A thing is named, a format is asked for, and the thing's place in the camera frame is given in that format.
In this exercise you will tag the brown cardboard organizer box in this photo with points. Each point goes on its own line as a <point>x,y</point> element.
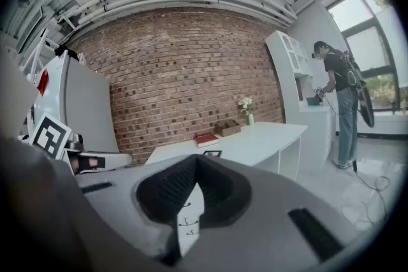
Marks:
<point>228,129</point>

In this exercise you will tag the black backpack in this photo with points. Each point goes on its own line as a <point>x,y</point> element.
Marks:
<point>363,95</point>

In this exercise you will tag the black object on refrigerator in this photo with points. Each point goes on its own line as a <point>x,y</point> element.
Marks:
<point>65,51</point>

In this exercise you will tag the black picture frame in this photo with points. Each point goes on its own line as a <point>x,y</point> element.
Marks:
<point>213,153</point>

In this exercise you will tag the large glass window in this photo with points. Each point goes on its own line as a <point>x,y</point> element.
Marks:
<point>366,38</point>

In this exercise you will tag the red book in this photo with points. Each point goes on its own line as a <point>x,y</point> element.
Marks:
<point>206,140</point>

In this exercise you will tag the white hutch cabinet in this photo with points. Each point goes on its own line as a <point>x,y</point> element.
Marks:
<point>287,79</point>

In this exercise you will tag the white metal rack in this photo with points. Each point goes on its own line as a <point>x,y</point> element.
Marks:
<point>36,51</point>

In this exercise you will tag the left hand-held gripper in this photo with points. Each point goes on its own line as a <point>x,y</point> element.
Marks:
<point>51,137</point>

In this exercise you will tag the dark green box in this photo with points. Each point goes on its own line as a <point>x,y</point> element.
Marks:
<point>313,101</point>

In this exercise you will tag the pale green vase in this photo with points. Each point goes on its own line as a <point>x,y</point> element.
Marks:
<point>251,119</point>

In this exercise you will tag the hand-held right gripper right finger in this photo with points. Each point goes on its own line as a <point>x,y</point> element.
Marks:
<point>271,232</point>

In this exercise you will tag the white flower bouquet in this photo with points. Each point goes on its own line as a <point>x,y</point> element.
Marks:
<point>245,104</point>

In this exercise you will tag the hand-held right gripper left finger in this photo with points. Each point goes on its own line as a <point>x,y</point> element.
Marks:
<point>121,200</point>

